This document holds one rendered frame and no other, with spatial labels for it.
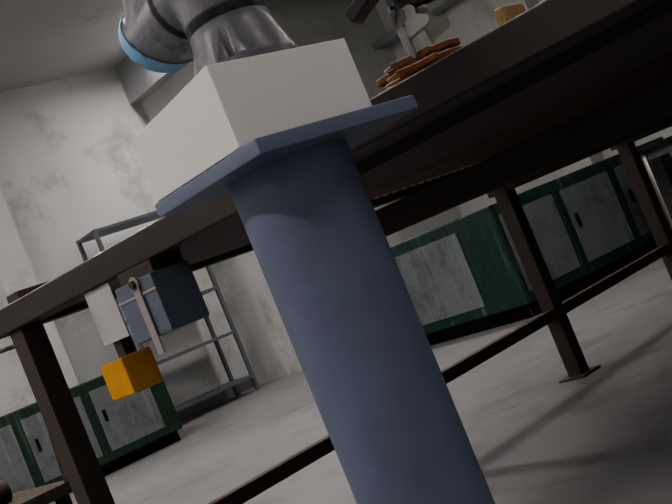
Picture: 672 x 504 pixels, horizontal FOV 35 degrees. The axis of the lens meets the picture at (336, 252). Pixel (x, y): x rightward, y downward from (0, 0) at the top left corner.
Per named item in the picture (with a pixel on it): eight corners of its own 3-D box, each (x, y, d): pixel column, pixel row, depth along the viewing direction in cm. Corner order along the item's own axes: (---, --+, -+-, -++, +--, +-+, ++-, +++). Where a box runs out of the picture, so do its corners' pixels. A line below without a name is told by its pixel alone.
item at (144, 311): (175, 348, 202) (139, 261, 203) (136, 364, 212) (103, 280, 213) (218, 330, 211) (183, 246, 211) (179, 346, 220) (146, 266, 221)
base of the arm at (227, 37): (232, 68, 131) (200, -3, 132) (184, 117, 143) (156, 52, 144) (325, 47, 140) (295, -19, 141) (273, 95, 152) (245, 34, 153)
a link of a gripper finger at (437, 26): (461, 47, 185) (435, 2, 181) (432, 61, 187) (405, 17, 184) (463, 40, 187) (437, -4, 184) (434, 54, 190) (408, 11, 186)
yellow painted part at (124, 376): (134, 393, 217) (92, 287, 218) (112, 401, 224) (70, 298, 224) (164, 380, 223) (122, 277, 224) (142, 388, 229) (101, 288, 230)
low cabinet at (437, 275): (537, 282, 894) (503, 202, 895) (704, 229, 758) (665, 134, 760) (371, 363, 776) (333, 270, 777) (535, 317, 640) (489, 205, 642)
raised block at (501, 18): (508, 22, 155) (501, 5, 155) (498, 27, 156) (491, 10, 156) (530, 18, 159) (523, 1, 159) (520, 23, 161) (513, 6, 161)
